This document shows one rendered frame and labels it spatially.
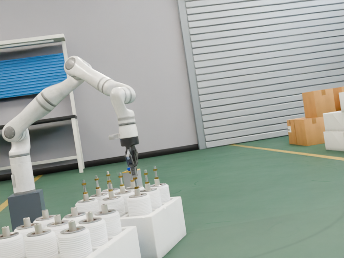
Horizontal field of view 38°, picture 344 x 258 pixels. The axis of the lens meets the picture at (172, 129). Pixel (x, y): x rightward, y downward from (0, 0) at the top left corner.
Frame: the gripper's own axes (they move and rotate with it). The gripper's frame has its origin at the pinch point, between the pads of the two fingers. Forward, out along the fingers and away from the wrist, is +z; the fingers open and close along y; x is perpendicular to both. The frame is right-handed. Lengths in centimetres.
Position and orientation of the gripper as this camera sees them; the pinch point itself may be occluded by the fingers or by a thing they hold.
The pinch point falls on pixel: (134, 171)
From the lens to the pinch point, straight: 200.8
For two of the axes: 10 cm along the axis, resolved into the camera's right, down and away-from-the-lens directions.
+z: 1.4, 9.9, 0.3
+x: -9.7, 1.4, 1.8
